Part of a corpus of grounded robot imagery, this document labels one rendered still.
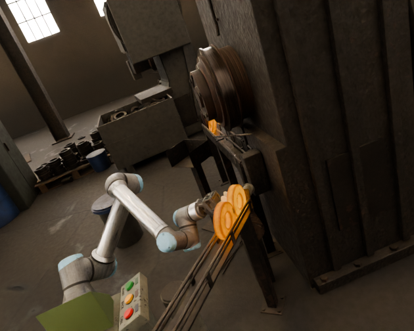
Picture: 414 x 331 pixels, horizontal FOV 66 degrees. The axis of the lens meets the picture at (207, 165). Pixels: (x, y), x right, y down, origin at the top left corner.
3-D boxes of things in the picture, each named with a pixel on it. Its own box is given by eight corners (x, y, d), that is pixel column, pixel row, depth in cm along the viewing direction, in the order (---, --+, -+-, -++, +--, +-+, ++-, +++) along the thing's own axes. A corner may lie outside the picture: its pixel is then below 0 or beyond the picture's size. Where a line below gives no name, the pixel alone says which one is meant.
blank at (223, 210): (230, 194, 136) (223, 195, 137) (216, 214, 123) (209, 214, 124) (238, 225, 140) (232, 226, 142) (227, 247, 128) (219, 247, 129)
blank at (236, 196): (241, 178, 148) (234, 179, 150) (230, 194, 136) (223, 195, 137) (249, 207, 153) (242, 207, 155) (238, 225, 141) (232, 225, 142)
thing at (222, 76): (225, 117, 205) (202, 44, 186) (249, 137, 162) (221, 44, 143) (216, 121, 204) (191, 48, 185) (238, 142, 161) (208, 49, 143)
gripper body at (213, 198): (211, 198, 145) (192, 206, 152) (221, 213, 147) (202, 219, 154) (216, 189, 151) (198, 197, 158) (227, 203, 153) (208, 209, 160)
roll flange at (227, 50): (239, 111, 205) (217, 38, 187) (267, 130, 162) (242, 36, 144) (225, 117, 205) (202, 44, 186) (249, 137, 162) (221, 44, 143)
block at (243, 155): (267, 184, 179) (257, 146, 169) (273, 190, 171) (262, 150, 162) (250, 190, 178) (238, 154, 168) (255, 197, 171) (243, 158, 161)
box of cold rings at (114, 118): (180, 134, 509) (161, 87, 478) (192, 148, 434) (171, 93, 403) (119, 159, 496) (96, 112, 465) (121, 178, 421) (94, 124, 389)
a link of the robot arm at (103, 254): (78, 272, 205) (115, 167, 189) (102, 267, 218) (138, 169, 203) (89, 287, 196) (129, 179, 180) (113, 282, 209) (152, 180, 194)
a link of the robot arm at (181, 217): (186, 228, 168) (182, 209, 171) (203, 221, 161) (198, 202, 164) (173, 229, 161) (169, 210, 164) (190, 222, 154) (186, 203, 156)
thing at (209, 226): (212, 213, 275) (183, 139, 246) (236, 219, 256) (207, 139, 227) (197, 227, 263) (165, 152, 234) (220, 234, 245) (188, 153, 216)
